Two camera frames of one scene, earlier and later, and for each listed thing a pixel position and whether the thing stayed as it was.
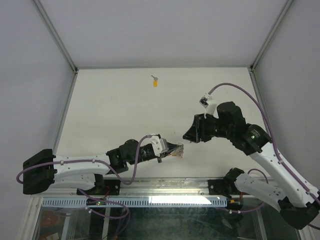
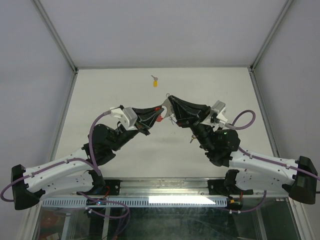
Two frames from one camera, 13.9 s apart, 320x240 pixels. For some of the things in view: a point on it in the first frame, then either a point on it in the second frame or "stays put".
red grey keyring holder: x=179 y=151 -> x=167 y=112
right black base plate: x=225 y=187 stays put
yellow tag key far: x=155 y=81 stays put
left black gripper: x=171 y=147 -> x=148 y=116
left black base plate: x=104 y=187 stays put
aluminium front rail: x=143 y=187 stays put
